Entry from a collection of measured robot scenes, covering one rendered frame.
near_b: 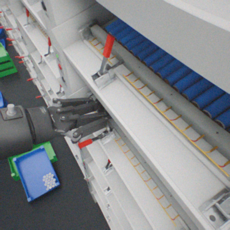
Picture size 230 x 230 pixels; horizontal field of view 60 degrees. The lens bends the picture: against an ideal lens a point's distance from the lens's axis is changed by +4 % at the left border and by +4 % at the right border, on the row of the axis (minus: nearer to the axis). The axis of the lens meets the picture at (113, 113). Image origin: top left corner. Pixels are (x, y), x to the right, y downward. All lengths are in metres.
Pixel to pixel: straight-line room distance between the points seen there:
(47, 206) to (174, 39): 1.41
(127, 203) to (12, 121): 0.42
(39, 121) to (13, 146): 0.06
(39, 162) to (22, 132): 1.19
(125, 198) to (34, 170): 1.00
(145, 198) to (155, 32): 0.35
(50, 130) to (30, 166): 1.18
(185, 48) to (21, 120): 0.30
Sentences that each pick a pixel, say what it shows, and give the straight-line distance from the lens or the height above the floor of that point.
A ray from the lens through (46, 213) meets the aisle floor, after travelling 1.49.
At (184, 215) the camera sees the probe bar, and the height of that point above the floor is 0.98.
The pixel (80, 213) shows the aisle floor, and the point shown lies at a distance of 1.44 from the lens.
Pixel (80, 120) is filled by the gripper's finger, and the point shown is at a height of 1.05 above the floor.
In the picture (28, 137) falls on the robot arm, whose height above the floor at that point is 1.09.
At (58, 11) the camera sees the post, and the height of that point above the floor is 1.21.
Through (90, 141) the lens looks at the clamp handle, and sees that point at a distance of 0.50.
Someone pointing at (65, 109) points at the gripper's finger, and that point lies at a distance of 0.45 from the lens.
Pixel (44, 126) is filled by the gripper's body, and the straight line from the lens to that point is 0.40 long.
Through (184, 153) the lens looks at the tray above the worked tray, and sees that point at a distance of 0.29.
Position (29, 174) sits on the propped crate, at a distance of 1.56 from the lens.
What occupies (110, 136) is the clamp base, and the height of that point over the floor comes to 0.96.
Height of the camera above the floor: 1.38
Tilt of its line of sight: 49 degrees down
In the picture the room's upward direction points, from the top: straight up
